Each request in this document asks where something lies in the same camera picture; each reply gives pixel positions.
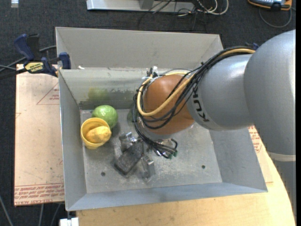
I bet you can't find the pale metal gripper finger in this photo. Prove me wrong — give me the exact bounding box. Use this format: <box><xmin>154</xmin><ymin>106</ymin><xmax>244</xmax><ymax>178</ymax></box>
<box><xmin>119</xmin><ymin>131</ymin><xmax>138</xmax><ymax>153</ymax></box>
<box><xmin>141</xmin><ymin>155</ymin><xmax>156</xmax><ymax>183</ymax></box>

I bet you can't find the dark grey flat block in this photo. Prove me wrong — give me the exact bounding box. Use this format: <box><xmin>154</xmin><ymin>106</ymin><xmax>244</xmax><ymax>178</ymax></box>
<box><xmin>114</xmin><ymin>142</ymin><xmax>144</xmax><ymax>175</ymax></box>

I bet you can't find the yellow lemon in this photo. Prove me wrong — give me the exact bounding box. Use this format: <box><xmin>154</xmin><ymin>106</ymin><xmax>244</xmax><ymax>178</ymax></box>
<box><xmin>85</xmin><ymin>126</ymin><xmax>112</xmax><ymax>144</ymax></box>

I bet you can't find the large green fruit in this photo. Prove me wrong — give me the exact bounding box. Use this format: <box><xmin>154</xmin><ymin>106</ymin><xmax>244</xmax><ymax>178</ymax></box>
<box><xmin>91</xmin><ymin>105</ymin><xmax>119</xmax><ymax>129</ymax></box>

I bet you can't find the grey metal bin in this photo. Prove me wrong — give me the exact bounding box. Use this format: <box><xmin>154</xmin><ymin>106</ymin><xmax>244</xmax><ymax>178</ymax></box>
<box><xmin>55</xmin><ymin>26</ymin><xmax>268</xmax><ymax>212</ymax></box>

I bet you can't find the yellow cup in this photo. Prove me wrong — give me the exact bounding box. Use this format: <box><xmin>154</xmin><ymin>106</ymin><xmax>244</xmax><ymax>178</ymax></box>
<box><xmin>80</xmin><ymin>117</ymin><xmax>111</xmax><ymax>150</ymax></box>

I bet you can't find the brown cardboard board red print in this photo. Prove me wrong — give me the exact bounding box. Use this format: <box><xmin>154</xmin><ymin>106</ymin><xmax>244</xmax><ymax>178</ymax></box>
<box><xmin>14</xmin><ymin>64</ymin><xmax>275</xmax><ymax>207</ymax></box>

